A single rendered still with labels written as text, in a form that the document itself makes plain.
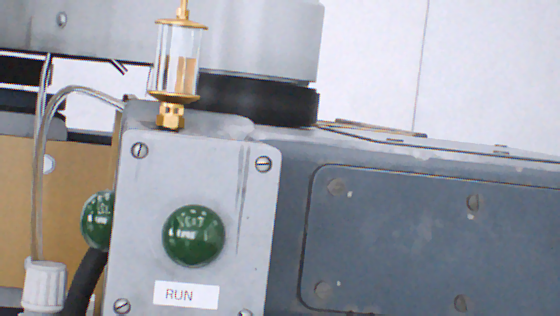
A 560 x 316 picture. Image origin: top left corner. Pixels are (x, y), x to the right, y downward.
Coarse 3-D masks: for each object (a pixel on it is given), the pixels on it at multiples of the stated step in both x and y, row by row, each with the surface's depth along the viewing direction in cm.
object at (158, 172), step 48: (144, 144) 53; (192, 144) 52; (240, 144) 53; (144, 192) 52; (192, 192) 53; (240, 192) 53; (144, 240) 52; (240, 240) 53; (144, 288) 53; (240, 288) 53
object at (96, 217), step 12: (96, 192) 54; (108, 192) 54; (84, 204) 54; (96, 204) 53; (108, 204) 53; (84, 216) 53; (96, 216) 53; (108, 216) 53; (84, 228) 53; (96, 228) 53; (108, 228) 53; (96, 240) 53; (108, 240) 53
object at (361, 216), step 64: (192, 128) 61; (256, 128) 63; (320, 128) 78; (320, 192) 59; (384, 192) 59; (448, 192) 60; (512, 192) 60; (320, 256) 59; (384, 256) 59; (448, 256) 60; (512, 256) 60
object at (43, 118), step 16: (48, 64) 84; (112, 64) 91; (48, 80) 84; (64, 96) 67; (96, 96) 66; (48, 112) 69; (48, 128) 70; (32, 160) 83; (32, 176) 83; (32, 192) 83; (32, 208) 83; (32, 224) 82; (32, 240) 82; (32, 256) 82
